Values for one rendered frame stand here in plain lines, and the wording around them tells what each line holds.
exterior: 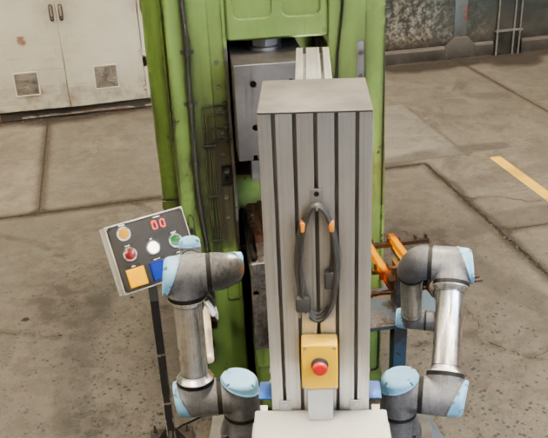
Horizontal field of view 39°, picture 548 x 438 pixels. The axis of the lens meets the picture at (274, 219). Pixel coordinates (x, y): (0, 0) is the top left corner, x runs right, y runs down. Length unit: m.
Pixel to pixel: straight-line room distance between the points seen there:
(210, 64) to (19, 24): 5.27
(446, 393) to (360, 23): 1.55
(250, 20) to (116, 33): 5.24
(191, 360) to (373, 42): 1.57
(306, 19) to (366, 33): 0.26
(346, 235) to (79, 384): 2.76
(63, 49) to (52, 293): 3.74
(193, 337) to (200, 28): 1.34
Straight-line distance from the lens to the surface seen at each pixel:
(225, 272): 2.28
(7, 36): 8.40
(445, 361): 2.50
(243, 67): 3.09
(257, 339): 3.56
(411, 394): 2.47
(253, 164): 3.22
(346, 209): 1.76
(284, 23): 3.22
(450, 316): 2.52
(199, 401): 2.47
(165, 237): 3.21
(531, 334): 4.64
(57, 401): 4.26
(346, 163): 1.72
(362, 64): 3.32
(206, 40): 3.20
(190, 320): 2.35
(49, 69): 8.44
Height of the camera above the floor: 2.55
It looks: 26 degrees down
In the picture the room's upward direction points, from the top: 3 degrees counter-clockwise
